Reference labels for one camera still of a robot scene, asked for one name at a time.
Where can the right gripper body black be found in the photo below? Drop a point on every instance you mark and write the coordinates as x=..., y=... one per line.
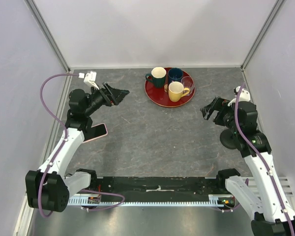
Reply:
x=225, y=114

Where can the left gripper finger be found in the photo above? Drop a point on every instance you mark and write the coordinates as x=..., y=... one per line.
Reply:
x=117, y=92
x=118, y=98

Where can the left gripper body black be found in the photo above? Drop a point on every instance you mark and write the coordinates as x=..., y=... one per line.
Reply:
x=107, y=99

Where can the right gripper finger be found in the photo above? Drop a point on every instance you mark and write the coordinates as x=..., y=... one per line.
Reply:
x=210, y=107
x=207, y=112

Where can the black phone stand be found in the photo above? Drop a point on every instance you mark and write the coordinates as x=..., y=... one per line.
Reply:
x=229, y=139

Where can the phone with pink case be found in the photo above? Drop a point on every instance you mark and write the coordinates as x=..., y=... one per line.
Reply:
x=95, y=132

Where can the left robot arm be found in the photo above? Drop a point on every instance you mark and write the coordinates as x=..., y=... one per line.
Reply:
x=47, y=188

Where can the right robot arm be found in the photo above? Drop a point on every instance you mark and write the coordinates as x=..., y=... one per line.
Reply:
x=270, y=212

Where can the clear glass cup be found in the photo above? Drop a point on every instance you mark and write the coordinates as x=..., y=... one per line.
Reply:
x=188, y=82

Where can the yellow mug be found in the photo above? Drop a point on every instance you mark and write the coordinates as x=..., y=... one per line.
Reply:
x=176, y=91

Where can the red round tray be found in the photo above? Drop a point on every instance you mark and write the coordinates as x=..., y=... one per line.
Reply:
x=160, y=95

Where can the dark green mug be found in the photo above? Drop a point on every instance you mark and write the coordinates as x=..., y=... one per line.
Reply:
x=157, y=77

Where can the dark blue mug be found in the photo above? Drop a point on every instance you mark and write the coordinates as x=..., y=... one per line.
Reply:
x=175, y=75

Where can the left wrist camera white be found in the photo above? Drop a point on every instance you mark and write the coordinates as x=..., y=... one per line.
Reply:
x=90, y=79

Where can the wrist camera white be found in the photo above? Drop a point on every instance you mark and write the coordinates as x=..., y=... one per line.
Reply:
x=90, y=79
x=244, y=95

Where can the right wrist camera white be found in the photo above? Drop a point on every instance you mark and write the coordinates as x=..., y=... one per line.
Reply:
x=244, y=95

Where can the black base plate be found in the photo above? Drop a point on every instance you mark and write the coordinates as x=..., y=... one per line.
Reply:
x=141, y=185

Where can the slotted cable duct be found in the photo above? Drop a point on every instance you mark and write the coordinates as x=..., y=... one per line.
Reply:
x=149, y=199

